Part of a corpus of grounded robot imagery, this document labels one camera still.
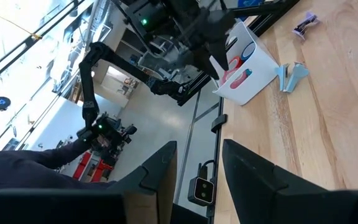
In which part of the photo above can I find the dark blue tape roll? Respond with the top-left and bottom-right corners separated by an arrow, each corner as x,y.
240,41 -> 257,62

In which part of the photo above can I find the red tool chest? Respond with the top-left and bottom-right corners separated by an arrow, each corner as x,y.
72,151 -> 114,184

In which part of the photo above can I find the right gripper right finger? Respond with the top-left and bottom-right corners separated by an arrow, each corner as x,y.
222,138 -> 358,224

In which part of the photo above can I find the pink tape roll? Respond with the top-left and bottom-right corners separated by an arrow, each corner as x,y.
229,70 -> 251,90

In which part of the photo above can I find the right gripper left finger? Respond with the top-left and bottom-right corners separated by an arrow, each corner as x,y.
0,140 -> 178,224

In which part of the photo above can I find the white plastic bin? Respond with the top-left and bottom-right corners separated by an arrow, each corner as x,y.
209,21 -> 280,106

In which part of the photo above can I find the person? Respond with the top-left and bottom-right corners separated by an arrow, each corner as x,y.
0,138 -> 117,200

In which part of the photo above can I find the black aluminium rig frame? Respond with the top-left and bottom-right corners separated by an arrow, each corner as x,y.
174,0 -> 301,224

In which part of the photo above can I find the grey-blue staple remover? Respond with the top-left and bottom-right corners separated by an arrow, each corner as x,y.
273,61 -> 310,93

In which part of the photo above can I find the purple staple remover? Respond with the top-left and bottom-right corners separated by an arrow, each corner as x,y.
291,11 -> 320,40

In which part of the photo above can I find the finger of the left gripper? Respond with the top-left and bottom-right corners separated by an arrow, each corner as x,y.
194,52 -> 221,80
211,38 -> 230,71

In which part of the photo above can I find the small black depth camera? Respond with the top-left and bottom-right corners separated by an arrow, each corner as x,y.
187,159 -> 216,207

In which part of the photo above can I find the red tape roll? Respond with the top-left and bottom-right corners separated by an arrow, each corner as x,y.
221,55 -> 244,85

